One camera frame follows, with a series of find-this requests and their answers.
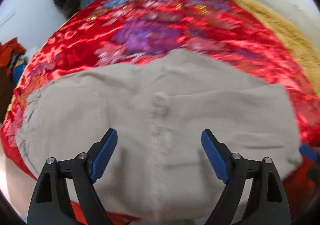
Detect pile of mixed clothes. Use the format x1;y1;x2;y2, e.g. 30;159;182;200
0;37;27;123

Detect white wall switch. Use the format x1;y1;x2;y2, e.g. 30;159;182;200
1;12;16;26

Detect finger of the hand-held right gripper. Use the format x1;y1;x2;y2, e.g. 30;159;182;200
299;143;320;163

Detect beige pants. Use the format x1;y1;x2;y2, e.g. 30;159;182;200
15;49;303;220

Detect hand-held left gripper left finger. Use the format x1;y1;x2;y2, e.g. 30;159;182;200
27;128;118;225

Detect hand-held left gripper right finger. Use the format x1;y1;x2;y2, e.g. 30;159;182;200
201;129;292;225

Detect yellow dotted blanket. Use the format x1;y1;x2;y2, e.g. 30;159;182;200
212;0;320;90

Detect red floral satin quilt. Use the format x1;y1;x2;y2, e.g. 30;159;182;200
0;0;320;180

